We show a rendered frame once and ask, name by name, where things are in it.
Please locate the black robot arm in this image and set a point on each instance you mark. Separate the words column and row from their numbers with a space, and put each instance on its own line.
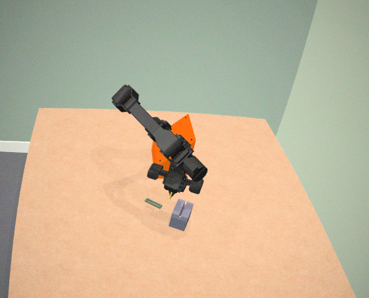
column 170, row 145

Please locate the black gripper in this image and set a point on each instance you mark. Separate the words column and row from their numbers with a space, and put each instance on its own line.
column 156, row 170

